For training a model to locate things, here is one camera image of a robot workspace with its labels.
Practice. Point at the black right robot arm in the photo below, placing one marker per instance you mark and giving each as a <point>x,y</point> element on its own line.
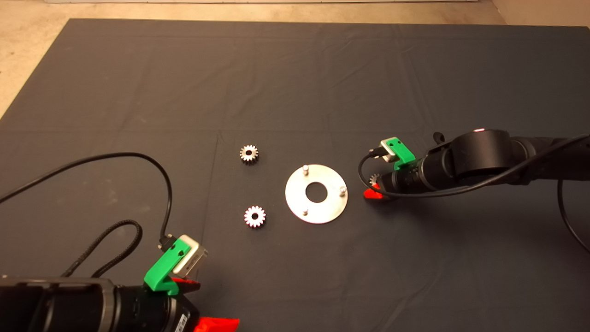
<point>479,157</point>

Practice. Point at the dark grey table cloth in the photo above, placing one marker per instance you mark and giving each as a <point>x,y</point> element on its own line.
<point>295,92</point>

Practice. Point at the round metal carrier plate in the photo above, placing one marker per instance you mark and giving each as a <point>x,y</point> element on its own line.
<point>299,203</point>

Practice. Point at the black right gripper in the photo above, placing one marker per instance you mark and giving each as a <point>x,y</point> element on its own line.
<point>408,180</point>

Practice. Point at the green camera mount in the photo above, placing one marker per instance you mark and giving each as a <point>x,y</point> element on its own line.
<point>403,150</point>
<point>159,276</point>

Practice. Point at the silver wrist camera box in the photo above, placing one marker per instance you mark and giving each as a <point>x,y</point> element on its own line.
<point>191,258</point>
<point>389,156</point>

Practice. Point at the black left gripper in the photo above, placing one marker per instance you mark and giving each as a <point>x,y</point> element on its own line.
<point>152,313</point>

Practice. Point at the small steel planetary gear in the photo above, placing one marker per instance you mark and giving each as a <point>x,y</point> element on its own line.
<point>249,217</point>
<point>374,179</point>
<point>244,156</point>

